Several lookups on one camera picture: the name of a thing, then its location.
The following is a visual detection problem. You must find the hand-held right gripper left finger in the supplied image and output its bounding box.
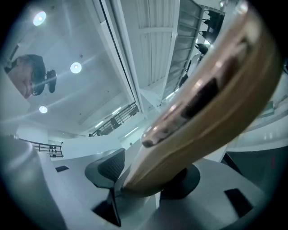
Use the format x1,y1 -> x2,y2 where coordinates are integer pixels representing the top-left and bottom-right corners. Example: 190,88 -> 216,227
84,147 -> 126,227

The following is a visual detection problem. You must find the black hanging item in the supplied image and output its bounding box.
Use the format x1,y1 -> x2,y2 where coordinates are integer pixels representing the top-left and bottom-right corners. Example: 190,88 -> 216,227
109,116 -> 120,130

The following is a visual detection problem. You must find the black induction cooktop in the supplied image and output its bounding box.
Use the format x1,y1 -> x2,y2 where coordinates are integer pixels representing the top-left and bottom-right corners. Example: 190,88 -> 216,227
221,150 -> 279,182

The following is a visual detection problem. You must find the black balcony railing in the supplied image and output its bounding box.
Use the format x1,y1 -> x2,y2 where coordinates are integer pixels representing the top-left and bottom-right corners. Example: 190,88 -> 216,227
89,102 -> 139,137

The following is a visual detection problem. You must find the black head-mounted camera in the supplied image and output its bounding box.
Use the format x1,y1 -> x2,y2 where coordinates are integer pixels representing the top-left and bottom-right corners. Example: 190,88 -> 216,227
44,69 -> 58,94

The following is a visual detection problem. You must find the beige frying pan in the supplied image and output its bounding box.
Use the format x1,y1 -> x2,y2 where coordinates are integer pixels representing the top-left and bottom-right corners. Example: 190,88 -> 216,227
121,0 -> 284,199

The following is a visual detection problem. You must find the group of black hanging bags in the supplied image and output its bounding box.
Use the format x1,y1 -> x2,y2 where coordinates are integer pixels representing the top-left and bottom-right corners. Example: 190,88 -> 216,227
195,8 -> 226,56

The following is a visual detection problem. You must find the person's head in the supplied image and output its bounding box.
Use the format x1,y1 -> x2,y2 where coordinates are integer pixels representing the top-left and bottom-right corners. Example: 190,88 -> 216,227
4,55 -> 36,100

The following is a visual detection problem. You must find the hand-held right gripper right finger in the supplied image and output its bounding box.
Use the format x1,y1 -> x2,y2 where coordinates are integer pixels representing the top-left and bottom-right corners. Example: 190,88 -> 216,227
159,164 -> 201,201

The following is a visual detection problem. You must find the black metal railing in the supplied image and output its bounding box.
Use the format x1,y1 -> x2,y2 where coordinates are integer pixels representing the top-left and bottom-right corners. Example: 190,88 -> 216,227
19,138 -> 63,158

